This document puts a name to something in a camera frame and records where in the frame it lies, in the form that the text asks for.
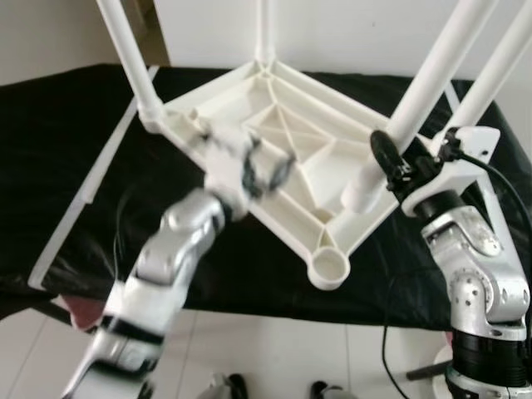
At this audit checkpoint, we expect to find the black table cloth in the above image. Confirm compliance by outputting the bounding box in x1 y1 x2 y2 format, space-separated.
0 62 532 329

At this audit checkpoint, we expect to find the white tapered table leg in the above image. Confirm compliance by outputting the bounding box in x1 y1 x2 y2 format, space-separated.
449 0 532 138
339 0 500 215
256 0 279 67
96 0 167 132

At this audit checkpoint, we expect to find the black table frame bar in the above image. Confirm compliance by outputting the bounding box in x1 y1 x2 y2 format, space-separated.
406 359 450 382

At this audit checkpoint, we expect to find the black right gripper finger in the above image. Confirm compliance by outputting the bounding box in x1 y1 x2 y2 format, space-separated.
367 129 410 182

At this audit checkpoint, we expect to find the pink object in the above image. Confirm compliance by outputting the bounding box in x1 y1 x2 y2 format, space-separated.
71 299 105 332

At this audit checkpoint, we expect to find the long white plastic strip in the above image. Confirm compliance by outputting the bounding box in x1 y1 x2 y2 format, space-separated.
445 75 470 113
29 66 159 288

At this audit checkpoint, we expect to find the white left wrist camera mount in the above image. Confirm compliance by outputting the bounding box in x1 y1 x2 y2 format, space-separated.
199 133 259 217

